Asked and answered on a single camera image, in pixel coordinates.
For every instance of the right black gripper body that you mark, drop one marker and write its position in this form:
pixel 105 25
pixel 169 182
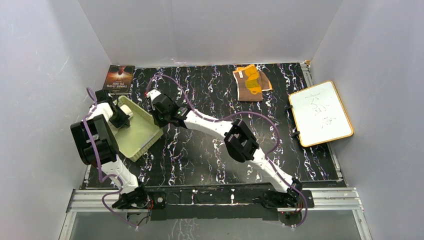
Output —
pixel 162 119

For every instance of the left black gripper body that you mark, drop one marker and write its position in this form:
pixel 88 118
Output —
pixel 120 119

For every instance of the white terry towel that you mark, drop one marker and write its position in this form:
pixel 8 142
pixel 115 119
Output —
pixel 126 109

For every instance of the light green plastic basket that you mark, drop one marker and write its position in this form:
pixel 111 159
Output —
pixel 134 141

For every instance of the brown and yellow cloth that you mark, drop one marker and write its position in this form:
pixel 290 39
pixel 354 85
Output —
pixel 251 83

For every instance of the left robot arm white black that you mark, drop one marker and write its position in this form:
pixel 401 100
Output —
pixel 94 138

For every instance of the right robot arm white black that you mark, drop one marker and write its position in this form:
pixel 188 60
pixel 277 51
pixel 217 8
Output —
pixel 240 142

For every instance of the dark cover paperback book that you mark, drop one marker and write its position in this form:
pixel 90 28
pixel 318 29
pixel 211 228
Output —
pixel 119 79

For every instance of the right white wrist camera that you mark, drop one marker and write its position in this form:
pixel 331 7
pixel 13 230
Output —
pixel 152 94

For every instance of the aluminium frame rail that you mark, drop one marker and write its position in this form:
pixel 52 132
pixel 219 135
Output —
pixel 219 201

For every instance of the whiteboard with wooden frame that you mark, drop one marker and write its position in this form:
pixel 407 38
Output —
pixel 319 115

